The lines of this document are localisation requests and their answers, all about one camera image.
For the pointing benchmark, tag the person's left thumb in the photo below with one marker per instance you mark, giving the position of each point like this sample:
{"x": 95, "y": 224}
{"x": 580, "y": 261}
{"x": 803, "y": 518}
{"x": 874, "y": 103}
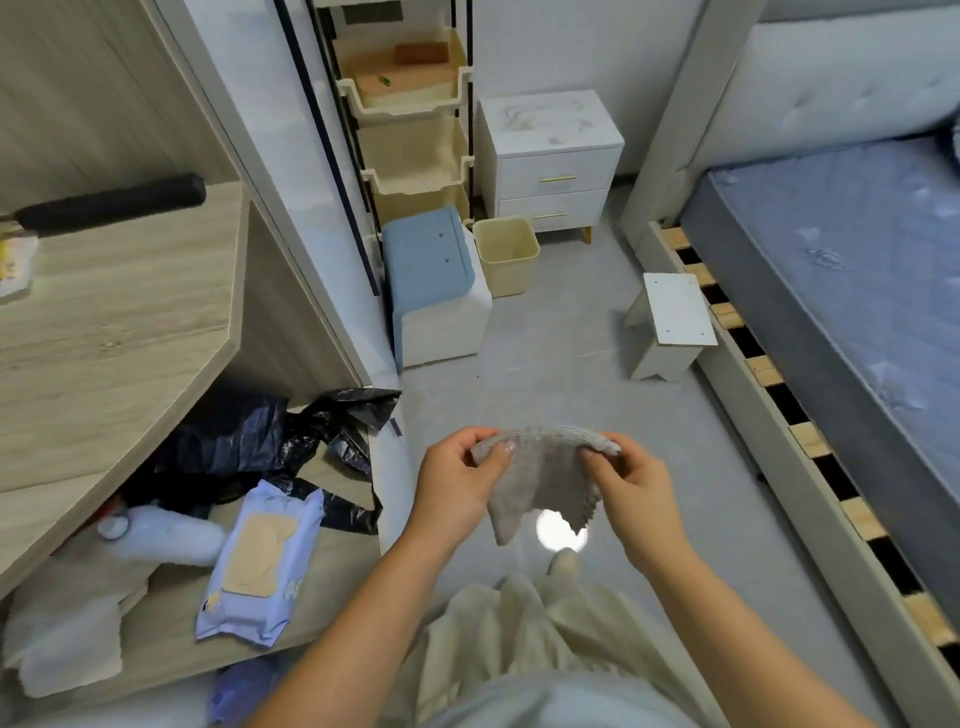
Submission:
{"x": 496, "y": 463}

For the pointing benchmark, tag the blue white stool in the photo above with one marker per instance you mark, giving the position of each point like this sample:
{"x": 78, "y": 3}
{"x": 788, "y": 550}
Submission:
{"x": 431, "y": 285}

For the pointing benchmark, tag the grey upholstered headboard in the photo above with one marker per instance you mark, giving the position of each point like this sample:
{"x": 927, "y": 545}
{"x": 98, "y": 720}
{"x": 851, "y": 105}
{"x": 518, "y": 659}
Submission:
{"x": 825, "y": 82}

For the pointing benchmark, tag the lilac wet wipes pack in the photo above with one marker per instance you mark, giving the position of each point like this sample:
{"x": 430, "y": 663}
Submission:
{"x": 259, "y": 559}

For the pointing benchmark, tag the white glossy cabinet panel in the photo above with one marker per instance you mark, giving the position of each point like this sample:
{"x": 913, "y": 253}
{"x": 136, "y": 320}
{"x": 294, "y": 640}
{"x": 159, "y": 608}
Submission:
{"x": 300, "y": 195}

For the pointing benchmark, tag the small white step stool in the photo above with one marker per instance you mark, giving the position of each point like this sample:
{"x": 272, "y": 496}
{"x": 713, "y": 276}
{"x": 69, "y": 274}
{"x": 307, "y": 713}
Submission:
{"x": 671, "y": 315}

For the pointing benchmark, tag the yellow white packet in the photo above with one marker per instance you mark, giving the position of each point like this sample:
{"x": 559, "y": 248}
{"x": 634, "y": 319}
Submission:
{"x": 15, "y": 262}

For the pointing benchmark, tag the blue grey mattress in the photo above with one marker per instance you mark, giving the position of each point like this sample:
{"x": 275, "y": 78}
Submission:
{"x": 847, "y": 285}

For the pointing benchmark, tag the person's right forearm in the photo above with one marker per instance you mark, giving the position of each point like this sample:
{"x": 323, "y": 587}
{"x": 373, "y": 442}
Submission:
{"x": 727, "y": 645}

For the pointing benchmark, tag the purple plastic packet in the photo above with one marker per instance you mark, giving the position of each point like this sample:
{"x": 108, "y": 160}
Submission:
{"x": 244, "y": 690}

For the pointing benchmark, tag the person's cream skirt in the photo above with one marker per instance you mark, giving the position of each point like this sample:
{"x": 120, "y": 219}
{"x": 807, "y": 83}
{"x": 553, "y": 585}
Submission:
{"x": 525, "y": 637}

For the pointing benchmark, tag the beige waste bin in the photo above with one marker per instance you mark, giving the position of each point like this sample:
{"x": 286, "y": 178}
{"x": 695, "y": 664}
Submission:
{"x": 506, "y": 255}

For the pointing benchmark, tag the grey knitted cloth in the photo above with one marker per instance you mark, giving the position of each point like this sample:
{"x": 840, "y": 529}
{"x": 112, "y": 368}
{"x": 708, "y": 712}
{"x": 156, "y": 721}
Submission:
{"x": 536, "y": 480}

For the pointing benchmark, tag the person's right thumb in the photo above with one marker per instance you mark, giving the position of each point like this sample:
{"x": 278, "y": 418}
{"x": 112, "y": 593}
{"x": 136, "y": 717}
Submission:
{"x": 600, "y": 472}

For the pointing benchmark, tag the brown block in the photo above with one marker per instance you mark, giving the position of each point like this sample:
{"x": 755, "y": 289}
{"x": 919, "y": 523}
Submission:
{"x": 421, "y": 54}

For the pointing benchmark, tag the person's light grey top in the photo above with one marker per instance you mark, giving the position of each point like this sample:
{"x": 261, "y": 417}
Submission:
{"x": 555, "y": 705}

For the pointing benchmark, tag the person's left forearm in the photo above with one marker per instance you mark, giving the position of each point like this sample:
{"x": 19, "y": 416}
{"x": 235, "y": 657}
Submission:
{"x": 352, "y": 637}

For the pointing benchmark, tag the white bed frame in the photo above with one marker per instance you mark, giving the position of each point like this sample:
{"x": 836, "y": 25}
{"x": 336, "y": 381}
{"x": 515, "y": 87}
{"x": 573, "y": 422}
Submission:
{"x": 795, "y": 480}

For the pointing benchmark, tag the large beige storage basket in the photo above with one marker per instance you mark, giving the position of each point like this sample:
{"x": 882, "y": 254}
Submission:
{"x": 405, "y": 94}

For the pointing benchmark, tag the person's beige shoe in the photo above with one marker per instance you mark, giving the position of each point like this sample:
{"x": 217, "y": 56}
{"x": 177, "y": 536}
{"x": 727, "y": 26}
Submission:
{"x": 564, "y": 564}

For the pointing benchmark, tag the white fluffy cloth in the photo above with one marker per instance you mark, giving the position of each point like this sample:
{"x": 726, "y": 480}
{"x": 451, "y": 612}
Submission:
{"x": 67, "y": 607}

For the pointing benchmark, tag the white nightstand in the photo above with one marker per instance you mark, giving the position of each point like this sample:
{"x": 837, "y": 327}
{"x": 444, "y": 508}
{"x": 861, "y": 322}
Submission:
{"x": 551, "y": 157}

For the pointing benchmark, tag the black plastic bag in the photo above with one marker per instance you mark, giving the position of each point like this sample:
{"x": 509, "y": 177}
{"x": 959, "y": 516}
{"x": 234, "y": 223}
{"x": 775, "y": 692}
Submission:
{"x": 240, "y": 439}

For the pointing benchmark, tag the person's right hand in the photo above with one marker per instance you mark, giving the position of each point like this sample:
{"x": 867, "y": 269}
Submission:
{"x": 637, "y": 502}

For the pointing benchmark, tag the person's left hand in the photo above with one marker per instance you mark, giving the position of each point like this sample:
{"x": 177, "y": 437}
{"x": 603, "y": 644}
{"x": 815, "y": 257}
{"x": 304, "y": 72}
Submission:
{"x": 446, "y": 487}

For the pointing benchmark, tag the black storage rack frame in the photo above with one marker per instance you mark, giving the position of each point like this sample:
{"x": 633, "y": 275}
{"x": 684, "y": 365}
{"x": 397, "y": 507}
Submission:
{"x": 330, "y": 112}

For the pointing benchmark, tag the light wood desk unit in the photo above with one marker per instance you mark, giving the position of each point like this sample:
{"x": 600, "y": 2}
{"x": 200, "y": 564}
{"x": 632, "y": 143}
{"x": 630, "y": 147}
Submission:
{"x": 112, "y": 337}

